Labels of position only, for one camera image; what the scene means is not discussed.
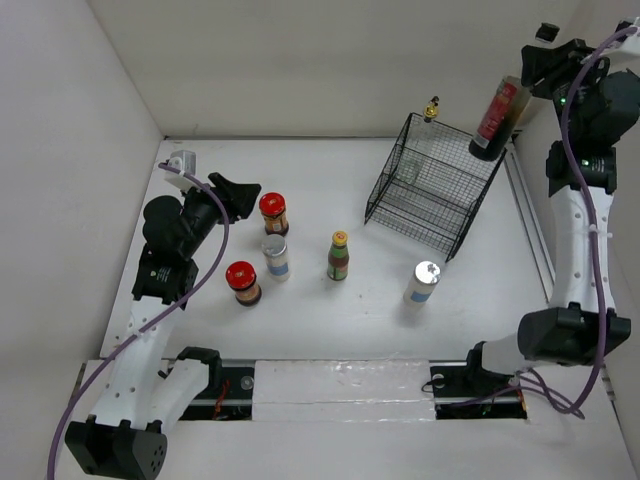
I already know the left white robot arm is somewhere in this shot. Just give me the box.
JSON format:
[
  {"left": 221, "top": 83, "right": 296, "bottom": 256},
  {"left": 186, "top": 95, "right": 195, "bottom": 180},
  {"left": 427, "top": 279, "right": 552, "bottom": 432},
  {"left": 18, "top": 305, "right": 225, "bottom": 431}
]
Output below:
[{"left": 64, "top": 168, "right": 261, "bottom": 479}]

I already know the black wire rack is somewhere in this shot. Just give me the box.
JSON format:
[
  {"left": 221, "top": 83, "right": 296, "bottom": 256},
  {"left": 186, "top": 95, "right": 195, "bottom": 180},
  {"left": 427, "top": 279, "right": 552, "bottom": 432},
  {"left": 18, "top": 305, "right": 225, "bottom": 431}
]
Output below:
[{"left": 364, "top": 113, "right": 505, "bottom": 261}]

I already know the red lid jar front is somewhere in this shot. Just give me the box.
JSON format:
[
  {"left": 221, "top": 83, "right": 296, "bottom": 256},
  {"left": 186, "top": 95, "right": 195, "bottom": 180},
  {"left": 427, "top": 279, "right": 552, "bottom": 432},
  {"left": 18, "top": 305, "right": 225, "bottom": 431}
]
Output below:
[{"left": 225, "top": 261, "right": 262, "bottom": 307}]

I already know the dark soy sauce bottle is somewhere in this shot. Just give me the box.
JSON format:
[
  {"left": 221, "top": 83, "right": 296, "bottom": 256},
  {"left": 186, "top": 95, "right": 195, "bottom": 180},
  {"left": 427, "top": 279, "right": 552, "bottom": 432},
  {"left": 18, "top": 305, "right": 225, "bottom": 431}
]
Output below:
[{"left": 468, "top": 75, "right": 531, "bottom": 162}]

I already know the red lid jar back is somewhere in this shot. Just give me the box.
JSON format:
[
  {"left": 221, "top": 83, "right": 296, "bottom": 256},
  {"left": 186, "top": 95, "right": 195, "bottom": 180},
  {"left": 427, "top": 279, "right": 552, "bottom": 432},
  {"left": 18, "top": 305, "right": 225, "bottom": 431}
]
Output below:
[{"left": 259, "top": 192, "right": 289, "bottom": 236}]

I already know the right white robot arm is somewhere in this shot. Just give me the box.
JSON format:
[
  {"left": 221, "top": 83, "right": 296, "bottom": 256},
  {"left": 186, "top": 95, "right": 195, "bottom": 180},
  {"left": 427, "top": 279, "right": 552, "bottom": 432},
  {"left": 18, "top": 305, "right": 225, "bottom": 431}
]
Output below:
[{"left": 461, "top": 24, "right": 639, "bottom": 394}]

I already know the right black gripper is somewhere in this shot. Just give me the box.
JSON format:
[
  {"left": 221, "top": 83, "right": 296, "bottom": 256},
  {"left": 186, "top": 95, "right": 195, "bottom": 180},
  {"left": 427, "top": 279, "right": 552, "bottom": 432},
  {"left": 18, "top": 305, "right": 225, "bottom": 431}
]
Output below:
[{"left": 522, "top": 37, "right": 617, "bottom": 141}]

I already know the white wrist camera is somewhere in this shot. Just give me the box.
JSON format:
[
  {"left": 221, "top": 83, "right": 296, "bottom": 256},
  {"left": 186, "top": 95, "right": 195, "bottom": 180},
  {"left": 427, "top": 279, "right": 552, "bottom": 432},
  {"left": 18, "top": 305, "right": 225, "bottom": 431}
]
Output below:
[
  {"left": 612, "top": 17, "right": 640, "bottom": 56},
  {"left": 164, "top": 150, "right": 196, "bottom": 192}
]

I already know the silver lid shaker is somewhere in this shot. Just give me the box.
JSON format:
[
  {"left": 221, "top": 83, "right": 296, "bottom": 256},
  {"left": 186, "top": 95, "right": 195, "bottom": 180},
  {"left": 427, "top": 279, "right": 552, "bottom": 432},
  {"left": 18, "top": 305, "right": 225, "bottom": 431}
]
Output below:
[
  {"left": 261, "top": 234, "right": 290, "bottom": 282},
  {"left": 403, "top": 261, "right": 441, "bottom": 307}
]

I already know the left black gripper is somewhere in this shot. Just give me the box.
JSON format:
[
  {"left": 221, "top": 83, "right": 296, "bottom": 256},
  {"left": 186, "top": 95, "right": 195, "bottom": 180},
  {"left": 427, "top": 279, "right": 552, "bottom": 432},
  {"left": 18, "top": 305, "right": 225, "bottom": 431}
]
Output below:
[{"left": 179, "top": 173, "right": 259, "bottom": 257}]

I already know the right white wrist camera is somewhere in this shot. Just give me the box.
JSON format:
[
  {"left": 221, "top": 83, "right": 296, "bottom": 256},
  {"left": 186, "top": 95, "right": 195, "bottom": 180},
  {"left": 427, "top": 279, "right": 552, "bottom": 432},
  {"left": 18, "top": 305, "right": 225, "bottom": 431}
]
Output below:
[{"left": 612, "top": 17, "right": 640, "bottom": 56}]

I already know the clear glass oil bottle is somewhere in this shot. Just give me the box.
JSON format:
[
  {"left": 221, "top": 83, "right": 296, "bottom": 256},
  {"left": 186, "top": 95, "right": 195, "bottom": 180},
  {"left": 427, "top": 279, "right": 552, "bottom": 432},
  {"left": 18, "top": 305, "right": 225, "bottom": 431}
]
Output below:
[{"left": 403, "top": 95, "right": 440, "bottom": 185}]

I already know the red lid jar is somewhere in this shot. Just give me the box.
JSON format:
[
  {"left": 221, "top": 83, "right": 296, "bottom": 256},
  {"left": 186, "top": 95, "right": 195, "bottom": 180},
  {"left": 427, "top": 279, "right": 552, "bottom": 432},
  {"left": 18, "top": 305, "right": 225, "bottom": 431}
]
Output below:
[
  {"left": 259, "top": 192, "right": 289, "bottom": 236},
  {"left": 225, "top": 261, "right": 262, "bottom": 307}
]

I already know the green label sauce bottle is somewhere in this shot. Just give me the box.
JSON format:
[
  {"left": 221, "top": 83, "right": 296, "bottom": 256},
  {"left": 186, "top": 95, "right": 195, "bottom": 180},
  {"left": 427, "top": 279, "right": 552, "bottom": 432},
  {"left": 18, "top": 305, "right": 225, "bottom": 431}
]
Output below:
[{"left": 327, "top": 231, "right": 350, "bottom": 281}]

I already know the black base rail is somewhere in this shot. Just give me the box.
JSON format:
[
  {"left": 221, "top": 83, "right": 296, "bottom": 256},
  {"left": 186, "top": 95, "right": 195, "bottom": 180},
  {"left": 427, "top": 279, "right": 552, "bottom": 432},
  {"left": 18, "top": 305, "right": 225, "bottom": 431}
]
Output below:
[{"left": 181, "top": 361, "right": 526, "bottom": 422}]

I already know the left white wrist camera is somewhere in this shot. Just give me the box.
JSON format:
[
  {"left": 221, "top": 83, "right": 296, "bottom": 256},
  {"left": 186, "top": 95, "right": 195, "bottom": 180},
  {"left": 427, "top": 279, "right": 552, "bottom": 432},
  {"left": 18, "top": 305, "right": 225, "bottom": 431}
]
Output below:
[{"left": 164, "top": 150, "right": 196, "bottom": 192}]

